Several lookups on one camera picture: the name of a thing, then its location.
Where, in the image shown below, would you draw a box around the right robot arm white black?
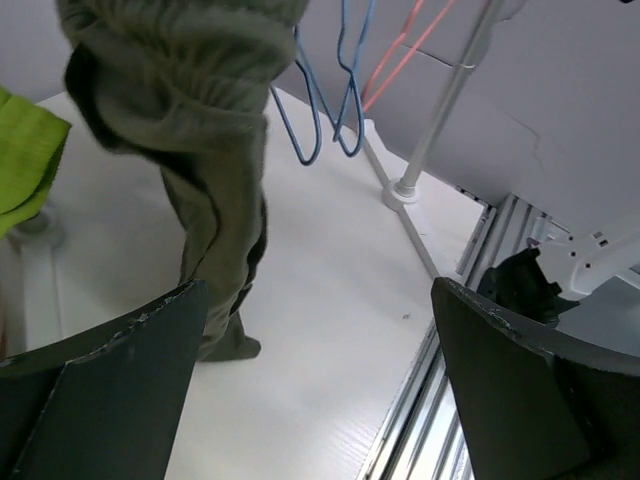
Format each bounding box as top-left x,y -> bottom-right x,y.
534,212 -> 639,301

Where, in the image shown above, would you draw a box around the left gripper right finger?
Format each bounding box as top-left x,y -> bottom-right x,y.
431,277 -> 639,480

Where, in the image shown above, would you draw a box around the white metal clothes rack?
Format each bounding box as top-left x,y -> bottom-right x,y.
360,0 -> 524,278

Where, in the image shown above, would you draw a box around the lime green shorts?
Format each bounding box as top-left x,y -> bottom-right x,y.
0,89 -> 71,234

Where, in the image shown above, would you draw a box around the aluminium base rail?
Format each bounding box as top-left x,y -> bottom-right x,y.
358,194 -> 551,480

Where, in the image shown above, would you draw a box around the blue hanger yellow shorts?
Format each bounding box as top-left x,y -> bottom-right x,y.
269,24 -> 322,166

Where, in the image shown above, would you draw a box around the pink hanger navy shorts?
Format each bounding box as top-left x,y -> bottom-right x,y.
362,0 -> 456,112

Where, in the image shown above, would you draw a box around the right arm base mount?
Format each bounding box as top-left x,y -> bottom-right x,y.
477,248 -> 580,328

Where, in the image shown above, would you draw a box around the olive grey shorts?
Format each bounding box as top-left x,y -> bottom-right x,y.
56,0 -> 307,362

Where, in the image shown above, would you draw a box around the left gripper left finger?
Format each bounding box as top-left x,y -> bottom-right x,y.
1,281 -> 207,480

